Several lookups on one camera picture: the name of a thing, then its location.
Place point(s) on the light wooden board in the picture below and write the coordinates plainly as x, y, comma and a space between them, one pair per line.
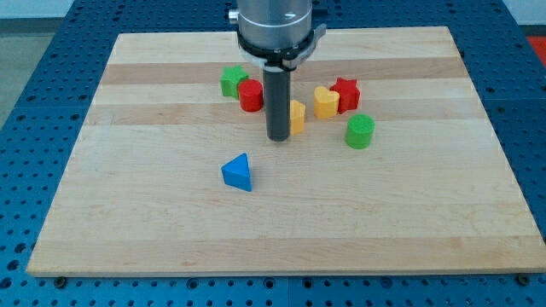
143, 193

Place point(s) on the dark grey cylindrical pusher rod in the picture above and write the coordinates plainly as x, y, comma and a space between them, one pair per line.
277, 105

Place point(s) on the green cylinder block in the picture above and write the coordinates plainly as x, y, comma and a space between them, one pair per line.
359, 131

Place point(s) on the blue triangle block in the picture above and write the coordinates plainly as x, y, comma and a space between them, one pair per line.
237, 174

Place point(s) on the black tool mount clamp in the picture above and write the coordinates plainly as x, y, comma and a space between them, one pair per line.
286, 59

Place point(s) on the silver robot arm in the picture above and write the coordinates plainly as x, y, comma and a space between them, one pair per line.
276, 36

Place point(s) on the red cylinder block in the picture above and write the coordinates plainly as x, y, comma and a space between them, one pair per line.
251, 95

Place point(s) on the yellow pentagon block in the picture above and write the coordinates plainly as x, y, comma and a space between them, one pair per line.
297, 117

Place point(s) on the green star block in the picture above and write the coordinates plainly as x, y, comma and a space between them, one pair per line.
230, 80

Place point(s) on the yellow heart block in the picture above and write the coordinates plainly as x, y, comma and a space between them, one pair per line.
326, 102

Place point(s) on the red star block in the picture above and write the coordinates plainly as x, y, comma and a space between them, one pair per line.
349, 94

